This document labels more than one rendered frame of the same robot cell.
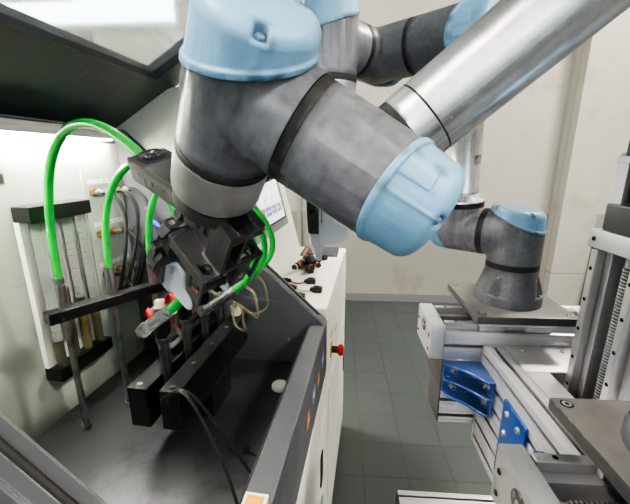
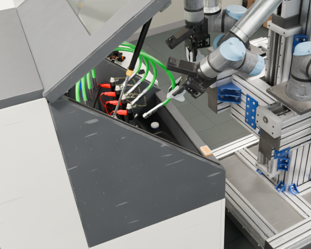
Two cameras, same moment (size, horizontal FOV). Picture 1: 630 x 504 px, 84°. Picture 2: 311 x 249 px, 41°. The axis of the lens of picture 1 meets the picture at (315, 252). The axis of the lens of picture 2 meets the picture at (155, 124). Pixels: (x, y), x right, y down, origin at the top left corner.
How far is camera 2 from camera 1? 1.32 m
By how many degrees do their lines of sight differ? 33
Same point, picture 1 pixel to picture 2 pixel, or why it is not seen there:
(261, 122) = (238, 63)
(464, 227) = (215, 22)
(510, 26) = (260, 15)
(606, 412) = (280, 87)
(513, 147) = not seen: outside the picture
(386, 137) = (254, 60)
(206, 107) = (228, 63)
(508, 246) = not seen: hidden behind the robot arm
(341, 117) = (249, 59)
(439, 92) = (248, 31)
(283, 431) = (191, 132)
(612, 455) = (284, 98)
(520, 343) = not seen: hidden behind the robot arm
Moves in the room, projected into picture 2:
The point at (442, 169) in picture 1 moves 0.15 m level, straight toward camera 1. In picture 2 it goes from (262, 61) to (281, 83)
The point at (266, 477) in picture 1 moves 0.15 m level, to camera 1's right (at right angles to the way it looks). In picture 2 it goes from (200, 143) to (228, 130)
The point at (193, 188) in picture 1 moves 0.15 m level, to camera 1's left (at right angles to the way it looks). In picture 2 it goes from (214, 74) to (177, 89)
